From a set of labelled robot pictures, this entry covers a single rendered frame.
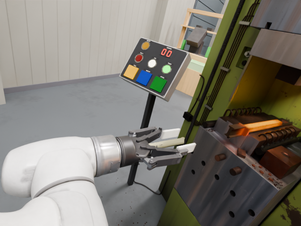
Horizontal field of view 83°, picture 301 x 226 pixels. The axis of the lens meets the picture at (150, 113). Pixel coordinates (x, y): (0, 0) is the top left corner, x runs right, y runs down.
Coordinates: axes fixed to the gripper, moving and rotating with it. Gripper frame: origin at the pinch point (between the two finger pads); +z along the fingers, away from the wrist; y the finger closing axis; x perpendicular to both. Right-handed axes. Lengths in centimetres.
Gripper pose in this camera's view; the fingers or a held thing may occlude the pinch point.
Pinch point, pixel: (178, 140)
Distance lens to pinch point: 54.1
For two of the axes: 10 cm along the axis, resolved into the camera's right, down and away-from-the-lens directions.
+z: 8.5, -0.6, 5.2
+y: 4.8, 5.1, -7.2
